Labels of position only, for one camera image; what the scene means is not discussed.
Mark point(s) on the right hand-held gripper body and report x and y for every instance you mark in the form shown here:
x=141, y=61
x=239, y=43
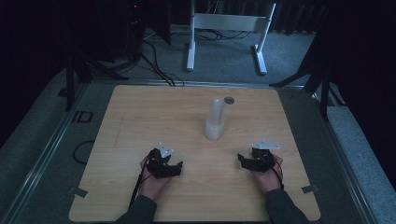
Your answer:
x=263, y=161

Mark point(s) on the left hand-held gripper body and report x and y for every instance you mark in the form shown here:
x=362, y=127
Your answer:
x=158, y=165

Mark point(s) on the stack of clear plastic cups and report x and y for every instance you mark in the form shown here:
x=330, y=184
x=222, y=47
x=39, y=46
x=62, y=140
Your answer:
x=215, y=121

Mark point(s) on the person's right hand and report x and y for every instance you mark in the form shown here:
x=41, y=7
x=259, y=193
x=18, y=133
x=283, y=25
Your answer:
x=268, y=179

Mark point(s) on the person's left hand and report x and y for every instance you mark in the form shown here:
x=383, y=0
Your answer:
x=152, y=185

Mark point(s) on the grey tape piece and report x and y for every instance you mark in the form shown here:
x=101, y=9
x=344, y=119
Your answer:
x=310, y=188
x=79, y=192

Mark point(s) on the grey round sticker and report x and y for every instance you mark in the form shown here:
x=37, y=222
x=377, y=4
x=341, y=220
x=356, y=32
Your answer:
x=229, y=100

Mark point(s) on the black tripod stand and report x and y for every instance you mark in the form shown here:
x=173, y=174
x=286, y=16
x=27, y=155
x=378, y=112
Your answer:
x=70, y=84
x=324, y=96

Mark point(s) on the dark computer tower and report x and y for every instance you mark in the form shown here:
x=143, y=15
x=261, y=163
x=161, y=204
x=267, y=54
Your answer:
x=134, y=31

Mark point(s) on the white metal stand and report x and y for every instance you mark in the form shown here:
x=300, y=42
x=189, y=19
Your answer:
x=229, y=22

